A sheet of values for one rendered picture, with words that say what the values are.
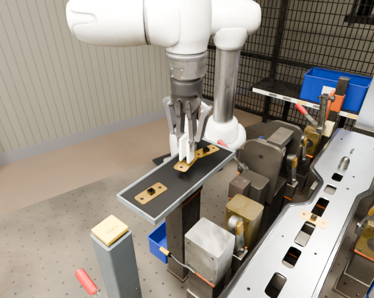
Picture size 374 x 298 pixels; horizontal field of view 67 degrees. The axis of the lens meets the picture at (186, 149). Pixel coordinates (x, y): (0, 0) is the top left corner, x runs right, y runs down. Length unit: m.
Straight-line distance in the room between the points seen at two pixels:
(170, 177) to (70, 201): 0.78
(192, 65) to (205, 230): 0.40
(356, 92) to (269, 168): 0.82
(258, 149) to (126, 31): 0.55
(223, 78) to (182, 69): 0.65
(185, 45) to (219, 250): 0.46
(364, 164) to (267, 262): 0.65
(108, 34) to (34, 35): 2.31
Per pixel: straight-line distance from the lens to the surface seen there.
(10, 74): 2.96
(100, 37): 0.62
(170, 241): 1.00
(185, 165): 0.76
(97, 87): 3.14
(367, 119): 1.58
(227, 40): 1.16
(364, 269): 1.11
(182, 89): 0.64
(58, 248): 1.32
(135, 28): 0.60
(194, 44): 0.60
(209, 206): 1.36
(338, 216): 1.03
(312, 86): 1.68
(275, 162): 0.93
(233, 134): 1.42
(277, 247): 0.87
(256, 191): 0.92
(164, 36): 0.60
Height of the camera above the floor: 1.67
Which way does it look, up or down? 34 degrees down
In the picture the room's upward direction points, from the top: straight up
